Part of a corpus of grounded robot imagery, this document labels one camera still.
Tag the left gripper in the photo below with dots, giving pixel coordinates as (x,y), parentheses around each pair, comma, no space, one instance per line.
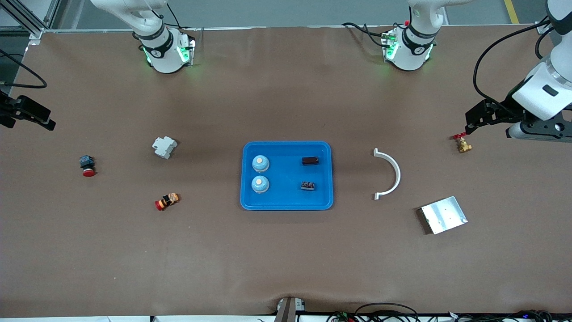
(509,112)

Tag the dark brown electrolytic capacitor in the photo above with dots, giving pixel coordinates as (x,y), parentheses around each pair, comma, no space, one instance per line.
(310,161)

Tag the blue bell with beige button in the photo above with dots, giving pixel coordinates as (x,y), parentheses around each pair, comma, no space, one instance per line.
(260,184)
(260,164)

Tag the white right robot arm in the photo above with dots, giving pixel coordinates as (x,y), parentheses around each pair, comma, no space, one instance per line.
(161,49)

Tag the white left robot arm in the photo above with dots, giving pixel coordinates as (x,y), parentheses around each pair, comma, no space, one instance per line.
(415,44)

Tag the blue plastic tray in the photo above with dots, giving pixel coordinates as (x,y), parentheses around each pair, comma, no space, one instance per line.
(286,188)

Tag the red push button black body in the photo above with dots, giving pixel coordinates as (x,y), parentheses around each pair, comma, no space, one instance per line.
(88,172)

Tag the silver metal plate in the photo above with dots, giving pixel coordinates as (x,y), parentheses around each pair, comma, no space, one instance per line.
(444,215)

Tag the white circuit breaker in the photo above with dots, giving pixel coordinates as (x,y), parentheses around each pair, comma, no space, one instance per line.
(164,147)

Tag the red and orange emergency button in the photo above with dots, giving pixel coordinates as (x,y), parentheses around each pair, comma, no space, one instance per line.
(167,201)

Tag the aluminium frame profile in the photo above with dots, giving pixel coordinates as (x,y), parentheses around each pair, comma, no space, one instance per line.
(541,28)
(31,31)

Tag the white semicircular pipe bracket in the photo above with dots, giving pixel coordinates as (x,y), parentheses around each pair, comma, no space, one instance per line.
(390,159)

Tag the grey metal table bracket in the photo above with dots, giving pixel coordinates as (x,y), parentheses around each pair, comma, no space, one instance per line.
(288,309)

